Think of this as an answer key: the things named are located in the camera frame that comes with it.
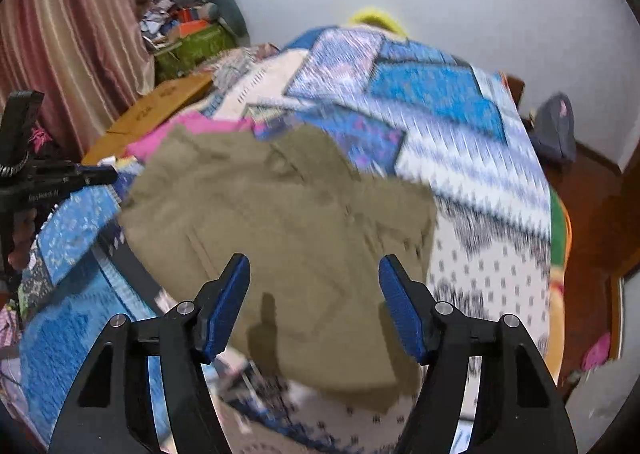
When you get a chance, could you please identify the blue patchwork blanket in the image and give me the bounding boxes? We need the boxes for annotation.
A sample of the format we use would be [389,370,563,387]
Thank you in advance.
[0,26,574,454]

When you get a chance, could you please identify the person's left hand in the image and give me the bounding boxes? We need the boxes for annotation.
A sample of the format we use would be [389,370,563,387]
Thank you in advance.
[10,209,39,270]

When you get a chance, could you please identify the wooden lap table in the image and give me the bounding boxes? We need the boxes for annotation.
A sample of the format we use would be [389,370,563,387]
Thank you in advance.
[81,72,215,167]

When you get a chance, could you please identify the green storage box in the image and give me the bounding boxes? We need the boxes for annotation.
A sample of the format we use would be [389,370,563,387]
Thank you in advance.
[154,24,236,84]

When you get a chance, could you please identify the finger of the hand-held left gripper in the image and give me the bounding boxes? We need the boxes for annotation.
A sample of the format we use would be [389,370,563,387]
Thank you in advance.
[2,90,45,167]
[75,165,120,187]

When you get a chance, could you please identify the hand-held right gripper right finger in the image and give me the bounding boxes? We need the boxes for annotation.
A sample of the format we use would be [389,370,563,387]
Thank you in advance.
[378,255,579,454]

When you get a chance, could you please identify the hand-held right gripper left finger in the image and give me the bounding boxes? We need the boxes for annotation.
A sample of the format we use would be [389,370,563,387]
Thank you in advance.
[47,254,251,454]

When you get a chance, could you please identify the small pink object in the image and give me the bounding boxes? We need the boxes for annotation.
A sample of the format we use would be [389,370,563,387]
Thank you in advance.
[582,331,612,370]

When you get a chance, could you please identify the grey backpack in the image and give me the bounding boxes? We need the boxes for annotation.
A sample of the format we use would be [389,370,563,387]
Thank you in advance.
[530,92,577,165]

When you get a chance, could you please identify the striped orange bed sheet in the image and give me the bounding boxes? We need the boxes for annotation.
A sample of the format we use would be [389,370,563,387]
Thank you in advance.
[210,44,281,84]

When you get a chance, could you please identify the pink garment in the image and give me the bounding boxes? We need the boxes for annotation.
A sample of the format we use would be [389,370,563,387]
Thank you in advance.
[125,112,256,163]

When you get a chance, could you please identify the white appliance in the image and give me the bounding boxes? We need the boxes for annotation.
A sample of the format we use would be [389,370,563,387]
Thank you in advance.
[565,364,632,454]

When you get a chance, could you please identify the striped red curtain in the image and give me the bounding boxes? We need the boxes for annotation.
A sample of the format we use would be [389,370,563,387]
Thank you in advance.
[0,0,156,159]

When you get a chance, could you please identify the khaki pants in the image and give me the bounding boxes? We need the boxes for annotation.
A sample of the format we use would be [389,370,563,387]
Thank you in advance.
[117,126,439,410]

